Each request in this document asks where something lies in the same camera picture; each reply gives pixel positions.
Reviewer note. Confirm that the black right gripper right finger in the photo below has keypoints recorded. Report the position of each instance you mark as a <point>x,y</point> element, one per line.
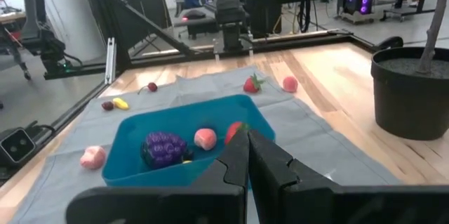
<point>273,171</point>

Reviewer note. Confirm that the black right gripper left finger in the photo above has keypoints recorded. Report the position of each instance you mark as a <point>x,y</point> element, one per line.
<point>231,168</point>

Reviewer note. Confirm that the large red toy strawberry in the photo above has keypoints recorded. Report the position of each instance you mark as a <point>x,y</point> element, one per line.
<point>232,131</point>

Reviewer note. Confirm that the pale pink toy peach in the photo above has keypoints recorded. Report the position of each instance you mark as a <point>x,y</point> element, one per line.
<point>205,139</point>

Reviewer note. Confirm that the yellow toy banana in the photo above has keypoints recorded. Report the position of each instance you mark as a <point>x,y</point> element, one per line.
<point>121,103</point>
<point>187,161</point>

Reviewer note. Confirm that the purple toy grape bunch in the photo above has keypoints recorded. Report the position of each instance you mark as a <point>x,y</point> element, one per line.
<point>163,148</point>

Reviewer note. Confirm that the blue plastic tupperware container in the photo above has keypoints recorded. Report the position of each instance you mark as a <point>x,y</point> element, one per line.
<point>168,118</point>

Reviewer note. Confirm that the small red toy strawberry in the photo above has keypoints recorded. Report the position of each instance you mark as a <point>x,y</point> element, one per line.
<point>251,85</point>

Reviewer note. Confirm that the red toy cherry with stem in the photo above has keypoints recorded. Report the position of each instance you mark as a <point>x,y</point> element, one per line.
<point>152,86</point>

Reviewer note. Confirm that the dark red toy cherry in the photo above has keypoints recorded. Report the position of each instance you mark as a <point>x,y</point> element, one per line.
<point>107,105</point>

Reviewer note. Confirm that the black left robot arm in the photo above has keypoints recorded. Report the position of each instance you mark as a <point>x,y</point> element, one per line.
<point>229,10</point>

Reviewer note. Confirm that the grey cloth mat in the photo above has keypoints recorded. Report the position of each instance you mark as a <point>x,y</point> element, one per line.
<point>315,139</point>

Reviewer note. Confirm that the green tree in black pot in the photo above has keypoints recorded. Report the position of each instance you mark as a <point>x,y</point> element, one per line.
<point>407,111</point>

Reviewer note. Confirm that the black low stand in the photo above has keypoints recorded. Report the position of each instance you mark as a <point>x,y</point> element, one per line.
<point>194,20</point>

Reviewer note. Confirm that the black neighbouring robot stand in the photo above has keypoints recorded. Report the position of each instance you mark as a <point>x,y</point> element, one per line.
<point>52,52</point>

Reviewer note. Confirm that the black aluminium table frame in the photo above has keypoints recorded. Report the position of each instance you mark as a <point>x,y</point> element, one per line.
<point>165,62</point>

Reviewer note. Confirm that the white metal bracket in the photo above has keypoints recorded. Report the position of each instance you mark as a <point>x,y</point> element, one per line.
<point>110,59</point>

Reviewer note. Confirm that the black table-level camera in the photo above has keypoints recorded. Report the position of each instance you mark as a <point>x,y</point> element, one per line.
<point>15,145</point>

